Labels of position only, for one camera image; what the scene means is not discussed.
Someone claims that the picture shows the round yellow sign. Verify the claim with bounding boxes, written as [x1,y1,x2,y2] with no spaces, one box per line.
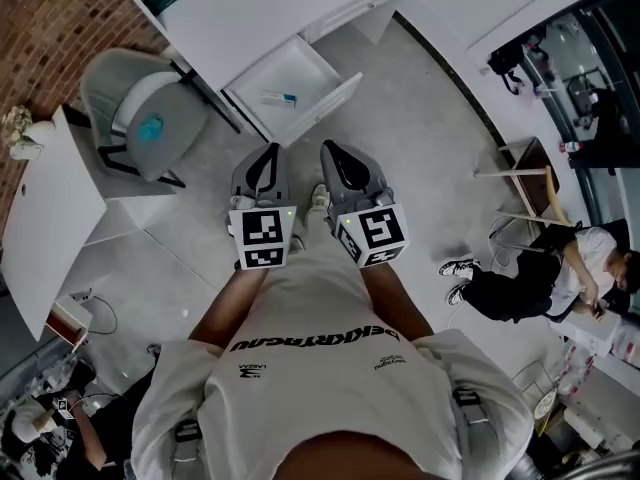
[528,384,562,438]

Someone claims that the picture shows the teal crumpled item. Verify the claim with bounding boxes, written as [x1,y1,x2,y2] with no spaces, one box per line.
[136,112,166,143]

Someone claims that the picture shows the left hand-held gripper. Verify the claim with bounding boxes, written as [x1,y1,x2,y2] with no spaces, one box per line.
[227,142,297,272]

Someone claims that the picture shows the person's left forearm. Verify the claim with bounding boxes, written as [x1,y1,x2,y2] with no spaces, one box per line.
[188,266,270,350]

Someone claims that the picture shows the grey upholstered chair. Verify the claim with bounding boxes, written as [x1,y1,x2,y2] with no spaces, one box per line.
[78,46,212,190]

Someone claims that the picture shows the white desk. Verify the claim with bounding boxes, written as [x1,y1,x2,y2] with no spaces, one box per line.
[107,0,401,137]

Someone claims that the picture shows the white side table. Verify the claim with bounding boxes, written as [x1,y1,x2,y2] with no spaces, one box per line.
[1,104,109,343]

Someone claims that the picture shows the grey harness strap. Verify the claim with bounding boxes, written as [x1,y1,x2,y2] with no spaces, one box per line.
[451,386,489,452]
[172,416,204,465]

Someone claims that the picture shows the white vase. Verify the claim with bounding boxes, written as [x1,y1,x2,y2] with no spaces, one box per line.
[8,120,55,162]

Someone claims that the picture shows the white floor cable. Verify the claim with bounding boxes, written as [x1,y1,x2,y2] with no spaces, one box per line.
[486,214,527,271]

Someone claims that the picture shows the person's right forearm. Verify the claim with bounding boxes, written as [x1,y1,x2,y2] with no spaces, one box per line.
[357,261,434,343]

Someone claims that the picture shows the wooden chair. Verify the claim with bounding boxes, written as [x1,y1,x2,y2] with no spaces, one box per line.
[473,136,577,228]

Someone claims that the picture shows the clear plastic bags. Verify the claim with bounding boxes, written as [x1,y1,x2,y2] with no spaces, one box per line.
[553,336,602,397]

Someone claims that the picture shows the black bag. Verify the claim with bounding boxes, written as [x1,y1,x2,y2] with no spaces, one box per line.
[486,42,527,95]

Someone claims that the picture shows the small white blue box item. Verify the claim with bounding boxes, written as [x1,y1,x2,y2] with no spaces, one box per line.
[258,90,300,110]

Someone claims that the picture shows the white red box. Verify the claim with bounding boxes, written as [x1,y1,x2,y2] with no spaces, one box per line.
[46,299,95,350]

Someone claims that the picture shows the person's beige trouser leg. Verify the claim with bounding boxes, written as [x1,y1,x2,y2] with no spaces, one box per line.
[289,202,335,257]

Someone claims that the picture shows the person's white printed t-shirt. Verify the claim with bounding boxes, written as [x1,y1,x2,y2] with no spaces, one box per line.
[130,245,535,480]

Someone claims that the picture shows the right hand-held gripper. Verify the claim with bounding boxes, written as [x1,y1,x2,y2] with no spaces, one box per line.
[319,140,412,269]

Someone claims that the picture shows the pale dried flowers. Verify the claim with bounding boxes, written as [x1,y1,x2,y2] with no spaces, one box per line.
[0,104,34,145]

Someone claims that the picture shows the white desk drawer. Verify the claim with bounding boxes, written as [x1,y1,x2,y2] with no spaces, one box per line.
[221,34,365,149]

